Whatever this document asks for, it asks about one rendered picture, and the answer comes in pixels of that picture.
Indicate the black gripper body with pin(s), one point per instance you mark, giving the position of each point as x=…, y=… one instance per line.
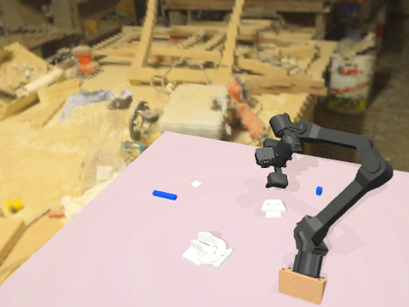
x=277, y=178

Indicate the blue rectangular bar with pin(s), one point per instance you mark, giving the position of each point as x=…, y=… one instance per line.
x=164, y=195

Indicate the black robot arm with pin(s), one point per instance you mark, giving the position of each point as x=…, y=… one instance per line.
x=310, y=231

